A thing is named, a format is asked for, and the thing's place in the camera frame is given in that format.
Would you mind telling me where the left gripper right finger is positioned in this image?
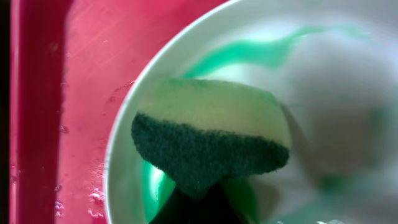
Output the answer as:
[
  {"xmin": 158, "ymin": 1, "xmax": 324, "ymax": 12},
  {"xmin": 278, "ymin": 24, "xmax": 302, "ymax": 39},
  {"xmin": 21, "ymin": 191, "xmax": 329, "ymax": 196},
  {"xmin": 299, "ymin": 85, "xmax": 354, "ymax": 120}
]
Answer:
[{"xmin": 198, "ymin": 179, "xmax": 259, "ymax": 224}]

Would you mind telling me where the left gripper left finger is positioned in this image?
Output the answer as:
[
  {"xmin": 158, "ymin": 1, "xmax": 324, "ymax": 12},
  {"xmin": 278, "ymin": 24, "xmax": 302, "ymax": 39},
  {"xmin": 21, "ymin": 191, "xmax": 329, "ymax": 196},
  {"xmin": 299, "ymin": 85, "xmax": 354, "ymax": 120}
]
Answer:
[{"xmin": 149, "ymin": 188, "xmax": 199, "ymax": 224}]

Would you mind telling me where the green yellow sponge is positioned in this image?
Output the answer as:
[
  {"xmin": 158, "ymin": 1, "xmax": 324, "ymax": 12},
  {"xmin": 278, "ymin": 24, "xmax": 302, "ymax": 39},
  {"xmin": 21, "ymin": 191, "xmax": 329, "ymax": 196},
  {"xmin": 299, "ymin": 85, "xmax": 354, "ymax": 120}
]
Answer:
[{"xmin": 131, "ymin": 78, "xmax": 291, "ymax": 199}]

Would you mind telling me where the red plastic tray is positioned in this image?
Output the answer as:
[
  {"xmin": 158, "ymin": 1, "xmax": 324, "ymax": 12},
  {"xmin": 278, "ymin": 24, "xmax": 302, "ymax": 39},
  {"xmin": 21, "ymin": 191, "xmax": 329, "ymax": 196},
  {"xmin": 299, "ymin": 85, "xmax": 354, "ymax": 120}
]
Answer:
[{"xmin": 9, "ymin": 0, "xmax": 221, "ymax": 223}]

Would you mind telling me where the white plate green streak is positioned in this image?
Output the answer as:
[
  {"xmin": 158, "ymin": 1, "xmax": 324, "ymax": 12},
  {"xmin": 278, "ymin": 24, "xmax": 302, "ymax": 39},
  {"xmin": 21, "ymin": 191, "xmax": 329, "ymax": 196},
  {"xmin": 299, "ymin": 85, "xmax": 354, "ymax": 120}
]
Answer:
[{"xmin": 104, "ymin": 0, "xmax": 397, "ymax": 223}]

